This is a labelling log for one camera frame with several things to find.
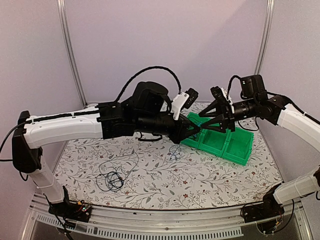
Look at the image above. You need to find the camera cable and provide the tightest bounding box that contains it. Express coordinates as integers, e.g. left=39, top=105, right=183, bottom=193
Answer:
left=226, top=74, right=245, bottom=96
left=117, top=66, right=182, bottom=103

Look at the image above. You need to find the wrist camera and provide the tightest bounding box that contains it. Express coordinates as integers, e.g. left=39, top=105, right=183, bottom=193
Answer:
left=170, top=88, right=199, bottom=121
left=210, top=86, right=233, bottom=108

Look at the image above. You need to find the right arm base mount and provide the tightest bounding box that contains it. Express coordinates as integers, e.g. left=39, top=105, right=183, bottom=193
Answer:
left=240, top=183, right=285, bottom=235

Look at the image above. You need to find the right aluminium frame post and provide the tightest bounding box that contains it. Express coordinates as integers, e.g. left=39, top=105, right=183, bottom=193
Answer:
left=254, top=0, right=275, bottom=75

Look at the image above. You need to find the left aluminium frame post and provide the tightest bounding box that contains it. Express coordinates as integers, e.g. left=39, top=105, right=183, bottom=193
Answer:
left=56, top=0, right=88, bottom=107

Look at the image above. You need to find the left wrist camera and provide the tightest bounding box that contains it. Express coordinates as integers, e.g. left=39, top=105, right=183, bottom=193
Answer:
left=170, top=88, right=199, bottom=121

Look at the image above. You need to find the right camera cable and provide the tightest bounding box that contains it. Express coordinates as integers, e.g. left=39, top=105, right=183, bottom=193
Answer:
left=226, top=74, right=245, bottom=96

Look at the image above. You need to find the left camera cable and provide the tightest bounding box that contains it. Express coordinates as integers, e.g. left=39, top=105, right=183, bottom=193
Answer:
left=117, top=66, right=182, bottom=103

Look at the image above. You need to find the aluminium frame post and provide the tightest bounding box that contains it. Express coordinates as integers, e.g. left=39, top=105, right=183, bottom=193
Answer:
left=56, top=0, right=88, bottom=107
left=254, top=0, right=275, bottom=75

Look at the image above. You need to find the front aluminium rail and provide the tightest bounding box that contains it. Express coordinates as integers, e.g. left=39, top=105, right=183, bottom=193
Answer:
left=20, top=193, right=319, bottom=240

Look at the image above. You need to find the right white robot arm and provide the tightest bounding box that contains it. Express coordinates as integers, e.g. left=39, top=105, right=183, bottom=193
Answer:
left=198, top=74, right=320, bottom=218

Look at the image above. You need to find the green bin right compartment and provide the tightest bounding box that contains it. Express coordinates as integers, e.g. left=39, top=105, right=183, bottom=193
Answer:
left=222, top=127, right=254, bottom=166

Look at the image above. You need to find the green bin compartment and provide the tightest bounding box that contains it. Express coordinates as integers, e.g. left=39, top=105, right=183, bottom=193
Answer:
left=222, top=127, right=254, bottom=166
left=181, top=112, right=210, bottom=149

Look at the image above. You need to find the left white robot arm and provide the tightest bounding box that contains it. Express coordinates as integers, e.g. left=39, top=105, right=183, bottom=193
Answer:
left=11, top=81, right=200, bottom=217

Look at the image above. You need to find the green bin left compartment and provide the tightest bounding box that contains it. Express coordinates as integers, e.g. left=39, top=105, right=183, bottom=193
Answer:
left=181, top=112, right=210, bottom=149

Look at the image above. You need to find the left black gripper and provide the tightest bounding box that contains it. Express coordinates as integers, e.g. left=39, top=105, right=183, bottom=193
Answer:
left=135, top=113, right=201, bottom=145

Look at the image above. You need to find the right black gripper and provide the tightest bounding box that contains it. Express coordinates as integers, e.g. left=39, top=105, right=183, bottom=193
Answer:
left=199, top=97, right=258, bottom=134

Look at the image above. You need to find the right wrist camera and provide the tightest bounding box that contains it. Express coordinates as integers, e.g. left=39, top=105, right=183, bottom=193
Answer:
left=210, top=86, right=233, bottom=108

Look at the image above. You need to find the wire pile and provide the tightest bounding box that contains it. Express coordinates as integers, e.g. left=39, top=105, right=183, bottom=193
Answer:
left=95, top=149, right=140, bottom=192

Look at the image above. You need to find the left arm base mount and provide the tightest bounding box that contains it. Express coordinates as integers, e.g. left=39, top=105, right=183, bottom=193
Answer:
left=48, top=186, right=93, bottom=223

